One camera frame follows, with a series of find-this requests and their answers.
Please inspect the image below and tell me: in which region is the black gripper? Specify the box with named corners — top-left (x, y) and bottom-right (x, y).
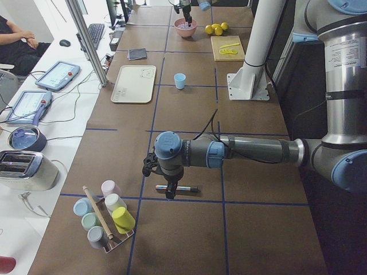
top-left (165, 173), bottom-right (184, 199)
top-left (173, 0), bottom-right (192, 20)

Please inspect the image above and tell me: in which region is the yellow plastic knife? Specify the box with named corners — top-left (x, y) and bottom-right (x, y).
top-left (220, 42), bottom-right (240, 49)

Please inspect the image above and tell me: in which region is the pink cup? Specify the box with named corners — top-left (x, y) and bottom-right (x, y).
top-left (101, 180), bottom-right (122, 198)

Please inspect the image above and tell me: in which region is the black box with label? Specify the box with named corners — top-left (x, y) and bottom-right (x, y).
top-left (109, 30), bottom-right (123, 52)

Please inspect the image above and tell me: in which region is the teach pendant tablet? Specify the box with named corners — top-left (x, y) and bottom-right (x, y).
top-left (5, 90), bottom-right (52, 126)
top-left (35, 61), bottom-right (81, 92)

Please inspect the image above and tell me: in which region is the white toaster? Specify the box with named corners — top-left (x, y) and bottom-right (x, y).
top-left (1, 151), bottom-right (58, 191)

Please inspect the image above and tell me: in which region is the grey cup on rack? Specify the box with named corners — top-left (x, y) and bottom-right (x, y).
top-left (87, 226), bottom-right (108, 249)

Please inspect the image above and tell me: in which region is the green cup on rack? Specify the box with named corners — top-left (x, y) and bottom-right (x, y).
top-left (81, 212), bottom-right (101, 231)

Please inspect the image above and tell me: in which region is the lime green cup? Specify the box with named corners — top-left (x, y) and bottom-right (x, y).
top-left (112, 206), bottom-right (135, 234)

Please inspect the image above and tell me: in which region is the black computer mouse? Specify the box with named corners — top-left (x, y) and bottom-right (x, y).
top-left (59, 40), bottom-right (71, 47)

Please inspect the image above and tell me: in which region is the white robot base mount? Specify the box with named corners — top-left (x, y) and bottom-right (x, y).
top-left (227, 0), bottom-right (286, 101)

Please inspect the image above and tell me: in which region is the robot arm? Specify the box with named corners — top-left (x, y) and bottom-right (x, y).
top-left (143, 1), bottom-right (366, 199)
top-left (173, 0), bottom-right (211, 23)

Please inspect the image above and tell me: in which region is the steel muddler with black tip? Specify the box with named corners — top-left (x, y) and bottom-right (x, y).
top-left (155, 184), bottom-right (200, 193)

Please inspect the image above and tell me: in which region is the grey folded cloth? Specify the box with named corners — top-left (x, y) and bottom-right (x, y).
top-left (127, 48), bottom-right (147, 61)

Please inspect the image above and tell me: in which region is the white cup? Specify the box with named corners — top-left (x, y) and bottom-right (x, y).
top-left (104, 193), bottom-right (127, 215)

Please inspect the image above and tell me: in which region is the light blue cup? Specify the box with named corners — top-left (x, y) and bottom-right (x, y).
top-left (174, 73), bottom-right (186, 90)

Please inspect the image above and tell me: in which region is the seated person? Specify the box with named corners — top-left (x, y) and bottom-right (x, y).
top-left (1, 16), bottom-right (51, 76)

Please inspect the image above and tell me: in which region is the aluminium frame post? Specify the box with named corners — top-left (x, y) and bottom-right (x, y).
top-left (66, 0), bottom-right (108, 87)

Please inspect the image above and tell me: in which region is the pink bowl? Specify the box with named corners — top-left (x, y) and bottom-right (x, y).
top-left (174, 18), bottom-right (197, 38)

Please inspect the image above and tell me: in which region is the wooden cutting board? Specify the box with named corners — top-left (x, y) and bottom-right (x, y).
top-left (211, 36), bottom-right (245, 62)

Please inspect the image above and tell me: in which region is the blue pot with lid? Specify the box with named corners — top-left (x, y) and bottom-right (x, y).
top-left (8, 125), bottom-right (47, 152)

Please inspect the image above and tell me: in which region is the blue cup on rack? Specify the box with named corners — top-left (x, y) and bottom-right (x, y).
top-left (73, 198), bottom-right (93, 217)

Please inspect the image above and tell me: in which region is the white bear serving tray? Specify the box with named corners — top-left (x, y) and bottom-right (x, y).
top-left (111, 65), bottom-right (156, 104)

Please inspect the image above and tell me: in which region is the whole yellow lemon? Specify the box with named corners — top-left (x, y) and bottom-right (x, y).
top-left (221, 22), bottom-right (229, 31)
top-left (214, 27), bottom-right (224, 36)
top-left (211, 23), bottom-right (221, 30)
top-left (205, 25), bottom-right (213, 35)

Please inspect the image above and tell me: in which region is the black keyboard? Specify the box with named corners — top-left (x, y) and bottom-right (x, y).
top-left (88, 23), bottom-right (105, 49)

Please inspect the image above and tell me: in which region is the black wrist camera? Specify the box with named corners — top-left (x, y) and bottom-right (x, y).
top-left (142, 152), bottom-right (158, 177)

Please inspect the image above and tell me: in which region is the white wire cup rack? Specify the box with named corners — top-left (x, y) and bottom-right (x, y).
top-left (83, 185), bottom-right (135, 254)

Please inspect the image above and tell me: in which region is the pile of ice cubes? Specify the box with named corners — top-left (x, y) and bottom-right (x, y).
top-left (177, 21), bottom-right (194, 30)

